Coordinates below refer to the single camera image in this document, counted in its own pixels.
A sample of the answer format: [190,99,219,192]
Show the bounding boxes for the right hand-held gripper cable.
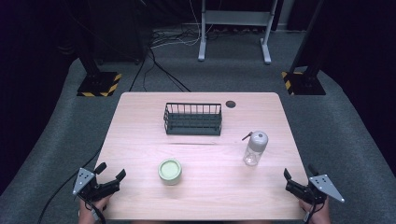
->
[303,199,326,223]

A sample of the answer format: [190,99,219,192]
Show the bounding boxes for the person's right hand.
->
[298,197,332,224]

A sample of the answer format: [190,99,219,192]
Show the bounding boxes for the black wire basket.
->
[163,102,223,137]

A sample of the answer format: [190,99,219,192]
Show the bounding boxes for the left hand-held gripper cable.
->
[36,146,106,224]

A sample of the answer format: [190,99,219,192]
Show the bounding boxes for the person's left hand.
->
[78,195,112,224]

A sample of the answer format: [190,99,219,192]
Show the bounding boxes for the black floor cables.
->
[128,29,219,93]

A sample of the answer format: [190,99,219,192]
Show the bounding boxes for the black stand with striped base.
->
[280,0,327,96]
[71,0,123,98]

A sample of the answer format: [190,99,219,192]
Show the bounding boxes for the black equipment case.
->
[88,0,154,64]

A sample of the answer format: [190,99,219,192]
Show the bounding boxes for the white metal desk frame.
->
[197,0,279,65]

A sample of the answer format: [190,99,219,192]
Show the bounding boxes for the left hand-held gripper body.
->
[72,167,121,203]

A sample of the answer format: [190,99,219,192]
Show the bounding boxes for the hand-held gripper cable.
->
[36,146,106,224]
[303,199,326,223]

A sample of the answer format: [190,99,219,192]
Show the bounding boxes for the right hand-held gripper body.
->
[285,174,346,206]

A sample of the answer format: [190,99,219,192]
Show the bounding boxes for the green lidded jar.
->
[157,157,183,187]

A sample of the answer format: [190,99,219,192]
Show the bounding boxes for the clear spray bottle grey cap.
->
[241,130,270,167]

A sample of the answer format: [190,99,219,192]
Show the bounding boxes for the white floor cables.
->
[151,0,222,49]

